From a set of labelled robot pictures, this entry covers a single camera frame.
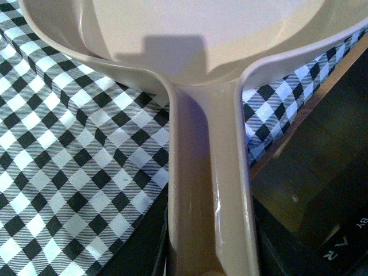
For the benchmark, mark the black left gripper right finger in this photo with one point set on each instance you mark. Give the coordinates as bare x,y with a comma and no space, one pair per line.
280,252

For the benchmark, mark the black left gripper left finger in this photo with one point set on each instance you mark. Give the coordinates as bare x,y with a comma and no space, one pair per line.
144,253

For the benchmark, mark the beige plastic dustpan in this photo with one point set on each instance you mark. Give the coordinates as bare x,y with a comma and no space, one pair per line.
202,55

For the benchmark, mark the black box with lettering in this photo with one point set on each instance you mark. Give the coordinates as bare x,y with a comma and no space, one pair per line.
307,144

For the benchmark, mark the black white checkered tablecloth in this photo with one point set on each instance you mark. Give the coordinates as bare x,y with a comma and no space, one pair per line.
83,157

